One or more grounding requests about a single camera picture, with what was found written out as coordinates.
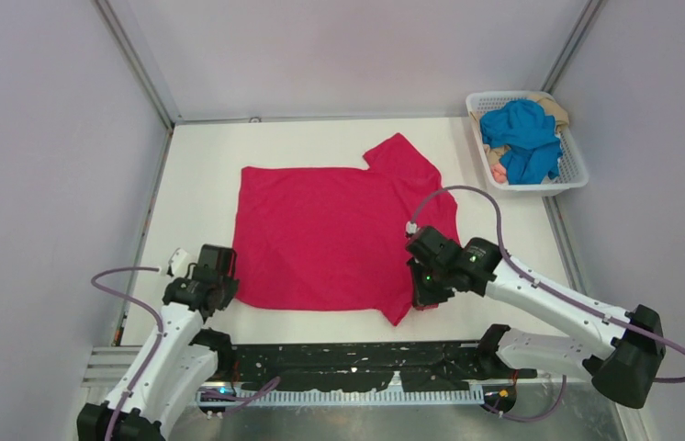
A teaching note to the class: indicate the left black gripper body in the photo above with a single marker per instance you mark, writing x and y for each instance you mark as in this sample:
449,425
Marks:
229,282

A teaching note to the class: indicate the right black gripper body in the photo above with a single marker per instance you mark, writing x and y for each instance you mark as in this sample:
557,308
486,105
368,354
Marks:
430,287

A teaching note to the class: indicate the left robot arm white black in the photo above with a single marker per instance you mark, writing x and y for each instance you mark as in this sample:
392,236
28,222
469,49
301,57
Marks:
179,355

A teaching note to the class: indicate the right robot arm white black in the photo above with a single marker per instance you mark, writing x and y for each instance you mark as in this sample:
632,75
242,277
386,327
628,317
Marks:
618,351

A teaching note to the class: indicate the salmon pink t shirt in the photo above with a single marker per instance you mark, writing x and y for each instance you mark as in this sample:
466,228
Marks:
499,173

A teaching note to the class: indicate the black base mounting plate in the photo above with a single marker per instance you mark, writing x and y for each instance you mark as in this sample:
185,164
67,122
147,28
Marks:
363,367

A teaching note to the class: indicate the beige t shirt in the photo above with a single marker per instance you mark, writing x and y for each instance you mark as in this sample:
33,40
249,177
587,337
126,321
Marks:
480,103

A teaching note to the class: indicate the white plastic basket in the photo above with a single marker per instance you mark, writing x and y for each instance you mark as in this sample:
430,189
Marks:
573,172

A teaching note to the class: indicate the blue t shirt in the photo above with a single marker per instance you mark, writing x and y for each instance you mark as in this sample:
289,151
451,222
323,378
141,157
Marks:
535,151

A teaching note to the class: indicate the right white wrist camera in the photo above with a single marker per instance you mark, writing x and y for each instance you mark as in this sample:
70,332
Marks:
411,228

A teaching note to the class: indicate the white slotted cable duct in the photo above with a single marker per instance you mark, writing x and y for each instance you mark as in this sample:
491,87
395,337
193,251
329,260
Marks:
390,396

